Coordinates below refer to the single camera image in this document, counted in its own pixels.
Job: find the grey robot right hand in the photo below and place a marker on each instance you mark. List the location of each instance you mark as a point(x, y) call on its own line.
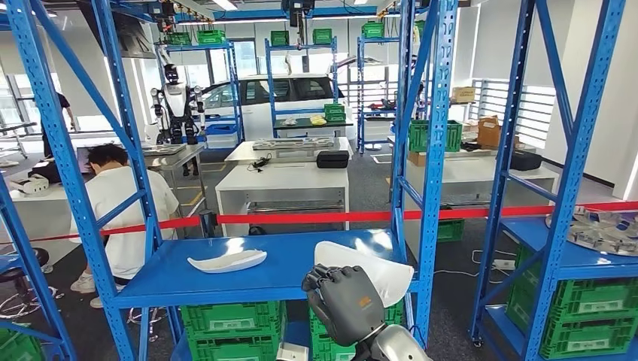
point(344, 309)

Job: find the white curved plastic part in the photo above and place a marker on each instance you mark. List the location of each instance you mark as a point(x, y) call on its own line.
point(369, 269)

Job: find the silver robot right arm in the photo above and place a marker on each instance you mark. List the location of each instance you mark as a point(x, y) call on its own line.
point(398, 349)

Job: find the blue metal shelf rack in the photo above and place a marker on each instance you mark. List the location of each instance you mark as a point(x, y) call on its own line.
point(224, 286)
point(52, 329)
point(299, 127)
point(199, 48)
point(578, 149)
point(360, 99)

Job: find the long white curved part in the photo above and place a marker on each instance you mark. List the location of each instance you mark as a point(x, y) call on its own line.
point(227, 261)

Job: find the white workbench table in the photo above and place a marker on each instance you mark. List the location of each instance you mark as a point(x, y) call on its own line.
point(279, 182)
point(40, 219)
point(473, 172)
point(238, 152)

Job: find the long grey metal part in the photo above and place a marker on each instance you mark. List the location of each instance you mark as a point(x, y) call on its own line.
point(294, 144)

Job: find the small white box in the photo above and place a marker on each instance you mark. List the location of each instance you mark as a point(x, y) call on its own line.
point(293, 354)

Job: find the red barrier belt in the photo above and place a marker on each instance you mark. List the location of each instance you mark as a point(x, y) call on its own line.
point(324, 218)
point(174, 222)

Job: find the black rack caster wheel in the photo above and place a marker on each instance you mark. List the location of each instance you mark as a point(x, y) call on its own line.
point(477, 342)

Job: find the black carrying case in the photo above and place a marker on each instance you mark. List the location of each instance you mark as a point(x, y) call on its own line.
point(526, 160)
point(332, 159)

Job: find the white power strip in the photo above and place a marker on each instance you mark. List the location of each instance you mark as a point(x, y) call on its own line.
point(504, 264)

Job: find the brown cardboard box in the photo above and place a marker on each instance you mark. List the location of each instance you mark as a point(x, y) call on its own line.
point(489, 132)
point(416, 158)
point(463, 94)

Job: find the yellow small item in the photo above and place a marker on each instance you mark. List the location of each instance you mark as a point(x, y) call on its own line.
point(318, 120)

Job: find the chrome stool base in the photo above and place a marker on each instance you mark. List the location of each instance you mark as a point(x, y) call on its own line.
point(149, 313)

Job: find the small white item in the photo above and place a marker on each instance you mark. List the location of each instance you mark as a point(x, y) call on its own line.
point(289, 121)

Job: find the large green plastic crate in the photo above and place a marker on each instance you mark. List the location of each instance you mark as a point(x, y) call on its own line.
point(454, 135)

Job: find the white car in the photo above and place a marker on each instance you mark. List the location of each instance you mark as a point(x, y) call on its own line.
point(255, 119)

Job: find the steel table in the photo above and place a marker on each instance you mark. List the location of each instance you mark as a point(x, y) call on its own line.
point(189, 152)

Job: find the person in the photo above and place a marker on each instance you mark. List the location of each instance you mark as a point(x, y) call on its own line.
point(65, 103)
point(117, 199)

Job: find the round metal fixture plate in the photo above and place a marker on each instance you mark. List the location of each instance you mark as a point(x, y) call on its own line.
point(593, 234)

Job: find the white black humanoid robot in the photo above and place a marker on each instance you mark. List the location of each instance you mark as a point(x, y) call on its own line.
point(175, 102)

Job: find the white slatted railing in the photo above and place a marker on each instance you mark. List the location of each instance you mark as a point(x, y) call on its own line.
point(536, 114)

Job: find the black overhead device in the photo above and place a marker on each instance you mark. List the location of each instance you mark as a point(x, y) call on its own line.
point(298, 12)

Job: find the blue overhead gantry beam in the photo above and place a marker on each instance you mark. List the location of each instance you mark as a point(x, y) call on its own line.
point(259, 14)

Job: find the black stool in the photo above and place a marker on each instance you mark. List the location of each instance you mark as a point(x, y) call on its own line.
point(41, 258)

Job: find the ceiling strip light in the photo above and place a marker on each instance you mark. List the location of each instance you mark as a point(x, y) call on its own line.
point(225, 4)

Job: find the white headset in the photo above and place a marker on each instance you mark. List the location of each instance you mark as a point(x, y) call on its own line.
point(32, 185)

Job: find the black barrier stanchion post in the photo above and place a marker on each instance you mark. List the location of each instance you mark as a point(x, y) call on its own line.
point(208, 221)

